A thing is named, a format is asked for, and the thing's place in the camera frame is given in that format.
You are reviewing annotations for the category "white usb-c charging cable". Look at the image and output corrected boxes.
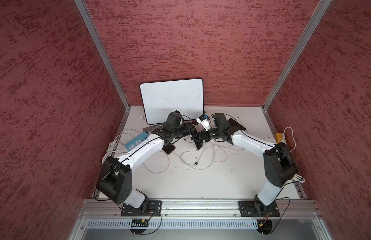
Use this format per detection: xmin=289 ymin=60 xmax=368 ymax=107
xmin=142 ymin=140 xmax=171 ymax=175

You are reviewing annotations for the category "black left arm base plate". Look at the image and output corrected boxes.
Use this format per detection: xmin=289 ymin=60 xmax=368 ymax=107
xmin=121 ymin=200 xmax=163 ymax=217

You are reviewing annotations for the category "white blue-strip power cord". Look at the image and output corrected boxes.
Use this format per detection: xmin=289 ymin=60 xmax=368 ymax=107
xmin=101 ymin=128 xmax=144 ymax=164

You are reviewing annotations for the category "aluminium front rail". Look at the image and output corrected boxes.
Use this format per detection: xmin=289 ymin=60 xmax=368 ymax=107
xmin=69 ymin=197 xmax=332 ymax=240

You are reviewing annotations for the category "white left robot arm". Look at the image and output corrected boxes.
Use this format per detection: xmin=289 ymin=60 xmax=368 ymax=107
xmin=94 ymin=111 xmax=196 ymax=212

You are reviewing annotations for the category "blue power strip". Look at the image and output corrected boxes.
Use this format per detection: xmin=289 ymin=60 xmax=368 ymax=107
xmin=125 ymin=132 xmax=148 ymax=151

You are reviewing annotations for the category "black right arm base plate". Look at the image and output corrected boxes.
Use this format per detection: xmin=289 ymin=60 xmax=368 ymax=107
xmin=238 ymin=201 xmax=280 ymax=218

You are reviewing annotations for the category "aluminium corner post left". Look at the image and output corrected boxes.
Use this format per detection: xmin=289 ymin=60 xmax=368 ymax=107
xmin=74 ymin=0 xmax=132 ymax=111

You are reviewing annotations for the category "aluminium corner post right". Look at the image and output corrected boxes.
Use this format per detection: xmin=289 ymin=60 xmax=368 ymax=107
xmin=262 ymin=0 xmax=333 ymax=112

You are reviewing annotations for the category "yellow power strip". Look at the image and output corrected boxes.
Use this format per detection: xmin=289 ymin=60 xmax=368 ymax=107
xmin=275 ymin=133 xmax=286 ymax=144

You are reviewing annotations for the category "white yellow-strip power cord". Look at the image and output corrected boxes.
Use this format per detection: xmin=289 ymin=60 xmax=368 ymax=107
xmin=282 ymin=126 xmax=306 ymax=184

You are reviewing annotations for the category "aluminium corner post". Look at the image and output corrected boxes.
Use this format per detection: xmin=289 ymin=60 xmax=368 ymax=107
xmin=262 ymin=0 xmax=333 ymax=112
xmin=74 ymin=0 xmax=132 ymax=111

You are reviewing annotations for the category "white whiteboard black frame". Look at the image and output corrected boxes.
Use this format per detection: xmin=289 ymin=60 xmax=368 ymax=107
xmin=140 ymin=79 xmax=204 ymax=125

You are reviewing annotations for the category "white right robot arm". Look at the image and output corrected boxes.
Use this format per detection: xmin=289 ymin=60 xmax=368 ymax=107
xmin=191 ymin=113 xmax=299 ymax=215

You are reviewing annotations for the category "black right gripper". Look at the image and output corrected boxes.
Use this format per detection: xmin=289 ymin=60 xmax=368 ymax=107
xmin=191 ymin=127 xmax=221 ymax=144

